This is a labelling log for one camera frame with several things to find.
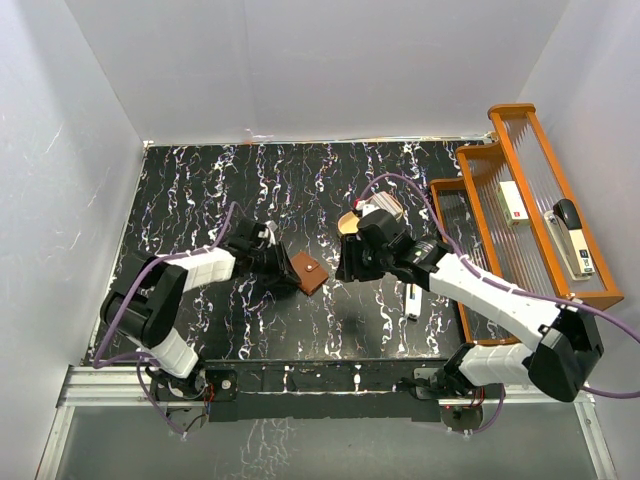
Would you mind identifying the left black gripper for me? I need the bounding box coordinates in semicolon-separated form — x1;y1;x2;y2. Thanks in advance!
249;242;299;288

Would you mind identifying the brown leather card holder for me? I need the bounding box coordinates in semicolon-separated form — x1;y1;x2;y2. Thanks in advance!
291;251;329;296

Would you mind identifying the stack of credit cards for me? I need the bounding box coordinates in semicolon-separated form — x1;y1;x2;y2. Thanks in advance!
368;192;404;220

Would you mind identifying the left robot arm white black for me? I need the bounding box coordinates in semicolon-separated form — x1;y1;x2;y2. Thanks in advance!
100;218;301;399

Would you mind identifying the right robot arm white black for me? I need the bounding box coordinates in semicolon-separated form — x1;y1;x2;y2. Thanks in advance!
336;209;604;402

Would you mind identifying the beige oval tray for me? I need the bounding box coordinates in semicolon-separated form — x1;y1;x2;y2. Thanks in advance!
335;190;406;246

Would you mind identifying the orange wooden tiered shelf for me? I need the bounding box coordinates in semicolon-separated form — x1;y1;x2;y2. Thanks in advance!
428;102;625;351

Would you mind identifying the white staple box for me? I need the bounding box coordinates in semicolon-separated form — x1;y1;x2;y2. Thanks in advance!
496;181;530;227

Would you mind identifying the black beige stapler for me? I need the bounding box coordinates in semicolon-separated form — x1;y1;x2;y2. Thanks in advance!
543;198;595;281

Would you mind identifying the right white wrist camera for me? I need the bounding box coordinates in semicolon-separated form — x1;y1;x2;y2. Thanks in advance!
352;194;385;218

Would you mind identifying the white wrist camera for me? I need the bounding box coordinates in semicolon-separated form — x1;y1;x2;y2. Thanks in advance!
352;194;385;218
256;220;278;248

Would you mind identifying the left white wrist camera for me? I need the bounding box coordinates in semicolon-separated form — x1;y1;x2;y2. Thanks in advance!
256;220;278;248

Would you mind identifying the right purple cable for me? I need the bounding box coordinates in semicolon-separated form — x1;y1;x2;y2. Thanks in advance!
353;172;640;400

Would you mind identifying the purple cable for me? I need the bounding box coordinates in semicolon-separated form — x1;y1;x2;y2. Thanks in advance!
89;200;251;371
353;172;640;400

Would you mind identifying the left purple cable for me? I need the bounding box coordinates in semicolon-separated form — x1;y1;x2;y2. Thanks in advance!
89;200;251;371

